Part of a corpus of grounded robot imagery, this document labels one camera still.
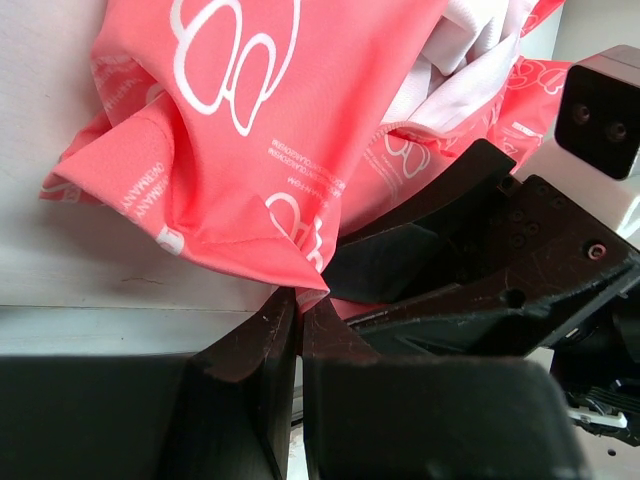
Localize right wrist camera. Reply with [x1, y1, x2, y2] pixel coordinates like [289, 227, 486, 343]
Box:
[516, 45, 639, 242]

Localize pink patterned jacket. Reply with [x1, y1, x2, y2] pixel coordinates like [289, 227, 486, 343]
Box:
[40, 1, 567, 309]

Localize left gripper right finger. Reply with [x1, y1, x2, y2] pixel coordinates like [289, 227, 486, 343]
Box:
[303, 298, 400, 479]

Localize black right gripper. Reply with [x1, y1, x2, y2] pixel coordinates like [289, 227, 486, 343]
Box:
[323, 139, 639, 356]

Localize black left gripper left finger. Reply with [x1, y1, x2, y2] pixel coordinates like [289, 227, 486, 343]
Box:
[189, 288, 297, 479]

